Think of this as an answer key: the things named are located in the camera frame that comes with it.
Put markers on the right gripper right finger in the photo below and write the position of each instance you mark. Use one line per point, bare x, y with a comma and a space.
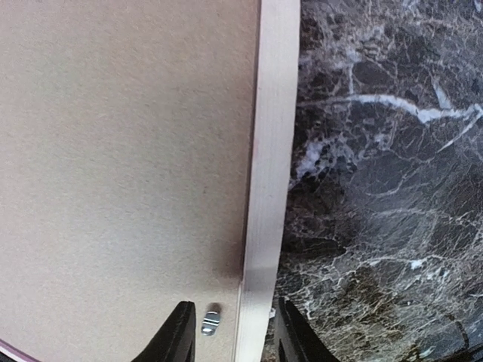
295, 340

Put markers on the brown cardboard backing board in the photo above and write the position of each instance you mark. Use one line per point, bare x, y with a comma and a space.
124, 169

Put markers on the pink wooden picture frame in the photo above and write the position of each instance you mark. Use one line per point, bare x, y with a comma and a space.
268, 169

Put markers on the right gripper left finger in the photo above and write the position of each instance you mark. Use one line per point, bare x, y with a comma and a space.
175, 340

